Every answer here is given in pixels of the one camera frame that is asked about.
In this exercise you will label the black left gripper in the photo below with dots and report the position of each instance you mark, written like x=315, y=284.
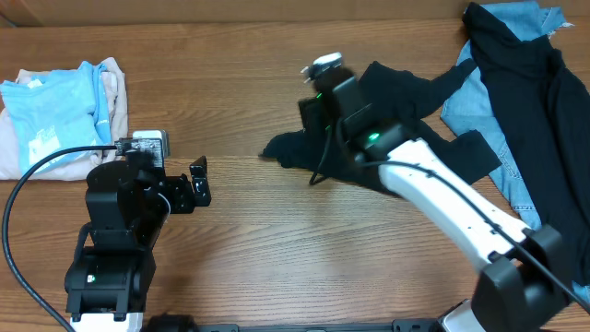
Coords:
x=185, y=201

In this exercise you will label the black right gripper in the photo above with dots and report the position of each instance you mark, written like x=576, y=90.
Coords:
x=311, y=114

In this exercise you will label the black t-shirt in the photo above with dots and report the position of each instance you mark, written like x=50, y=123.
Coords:
x=396, y=95

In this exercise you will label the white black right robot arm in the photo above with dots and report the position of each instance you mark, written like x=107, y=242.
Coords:
x=524, y=278

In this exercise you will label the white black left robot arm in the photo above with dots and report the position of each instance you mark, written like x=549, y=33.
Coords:
x=128, y=202

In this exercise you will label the blue denim jeans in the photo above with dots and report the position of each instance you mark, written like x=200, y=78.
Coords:
x=470, y=109

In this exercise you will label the light blue folded t-shirt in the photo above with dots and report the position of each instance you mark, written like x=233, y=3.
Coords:
x=55, y=115

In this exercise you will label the pink folded garment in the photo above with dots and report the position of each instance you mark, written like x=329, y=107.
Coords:
x=115, y=92

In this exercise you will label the black long garment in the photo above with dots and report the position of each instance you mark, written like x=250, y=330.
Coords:
x=542, y=108

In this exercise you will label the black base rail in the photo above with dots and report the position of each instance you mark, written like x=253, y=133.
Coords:
x=186, y=323

